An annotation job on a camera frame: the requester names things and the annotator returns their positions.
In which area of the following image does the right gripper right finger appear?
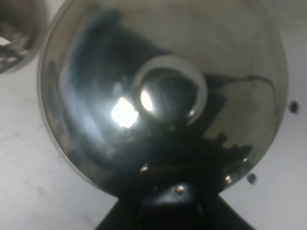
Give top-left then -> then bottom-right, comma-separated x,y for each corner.
199,190 -> 253,230

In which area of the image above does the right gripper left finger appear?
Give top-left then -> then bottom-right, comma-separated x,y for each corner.
95,200 -> 142,230

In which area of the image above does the stainless steel teapot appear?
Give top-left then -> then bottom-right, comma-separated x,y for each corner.
37,0 -> 288,230

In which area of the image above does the teapot steel saucer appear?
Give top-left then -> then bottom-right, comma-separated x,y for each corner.
0,0 -> 48,76

